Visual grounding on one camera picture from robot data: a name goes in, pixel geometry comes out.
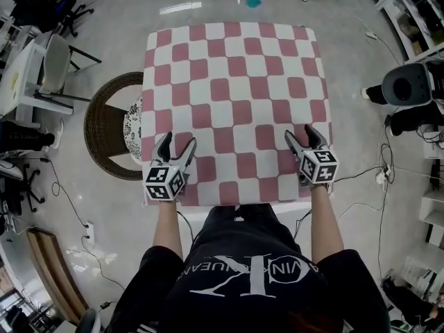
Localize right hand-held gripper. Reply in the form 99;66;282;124
284;123;339;187

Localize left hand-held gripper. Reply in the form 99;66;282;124
142;130;198;203

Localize pink white checkered tablecloth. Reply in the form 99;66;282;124
140;21;336;207

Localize person's right forearm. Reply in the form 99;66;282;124
309;185;345;259

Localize person's left forearm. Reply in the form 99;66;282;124
152;199;185;259

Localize floral seat cushion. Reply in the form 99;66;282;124
123;95;143;162

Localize brown wicker chair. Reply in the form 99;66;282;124
83;71;145;182

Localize person's black printed t-shirt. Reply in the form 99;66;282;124
110;203;389;333

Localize white grey helmet device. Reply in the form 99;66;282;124
382;62;435;105
0;160;24;182
75;309;102;333

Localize white storage shelf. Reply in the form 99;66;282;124
418;189;444;246

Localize grey shell chair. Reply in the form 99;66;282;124
33;34;103;108

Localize white shelving rack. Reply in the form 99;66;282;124
360;0;444;65

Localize black office chair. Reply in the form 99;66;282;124
19;0;95;38
0;157;46;218

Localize wooden planks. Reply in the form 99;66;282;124
26;227;89;325

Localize white desk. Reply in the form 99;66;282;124
0;39;48;128

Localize black bag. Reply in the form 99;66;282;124
381;277;434;325

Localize black floor cable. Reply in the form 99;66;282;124
81;236;126;291
40;157;87;228

